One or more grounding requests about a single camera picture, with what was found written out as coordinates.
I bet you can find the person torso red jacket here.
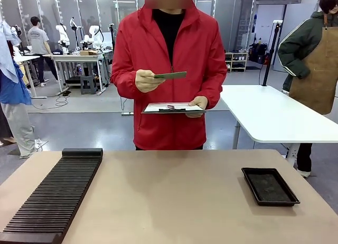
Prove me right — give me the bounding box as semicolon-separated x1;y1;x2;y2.
110;1;228;151

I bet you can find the black rectangular tray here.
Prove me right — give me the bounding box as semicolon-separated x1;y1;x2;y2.
241;167;301;207

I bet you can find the person's left forearm red sleeve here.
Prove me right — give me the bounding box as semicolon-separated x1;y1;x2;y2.
203;67;228;110

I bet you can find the grey background work table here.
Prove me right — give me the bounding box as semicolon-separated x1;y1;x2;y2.
43;50;114;96

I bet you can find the grey clipboard with paper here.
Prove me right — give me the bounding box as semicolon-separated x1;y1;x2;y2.
140;102;206;115

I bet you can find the person's right forearm red sleeve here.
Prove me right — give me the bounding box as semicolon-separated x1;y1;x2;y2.
110;67;142;99

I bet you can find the person in grey t-shirt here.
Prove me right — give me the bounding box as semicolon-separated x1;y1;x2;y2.
27;16;60;88

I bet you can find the white background desk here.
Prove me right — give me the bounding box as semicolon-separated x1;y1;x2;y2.
12;55;48;100

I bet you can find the person's left hand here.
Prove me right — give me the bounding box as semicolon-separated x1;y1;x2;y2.
186;96;209;119

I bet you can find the green PCB board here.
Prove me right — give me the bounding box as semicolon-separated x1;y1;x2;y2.
154;71;187;79

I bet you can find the wooden shoe shelf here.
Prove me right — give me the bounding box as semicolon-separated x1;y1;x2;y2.
224;51;249;73

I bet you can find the black slotted PCB rack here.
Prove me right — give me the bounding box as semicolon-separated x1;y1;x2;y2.
0;148;104;244

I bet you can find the person in blue clothing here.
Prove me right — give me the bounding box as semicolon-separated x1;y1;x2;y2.
0;19;43;160

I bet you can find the person green jacket brown apron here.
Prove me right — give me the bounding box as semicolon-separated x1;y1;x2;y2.
277;0;338;179

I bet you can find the grey step stool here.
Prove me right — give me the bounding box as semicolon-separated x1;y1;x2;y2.
80;74;98;95

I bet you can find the black camera stand pole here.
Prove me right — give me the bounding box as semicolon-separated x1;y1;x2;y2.
262;20;284;87

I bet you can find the white side table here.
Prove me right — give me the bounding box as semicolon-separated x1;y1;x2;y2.
220;84;338;173

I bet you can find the person's right hand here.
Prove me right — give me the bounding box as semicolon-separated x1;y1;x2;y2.
135;69;167;93

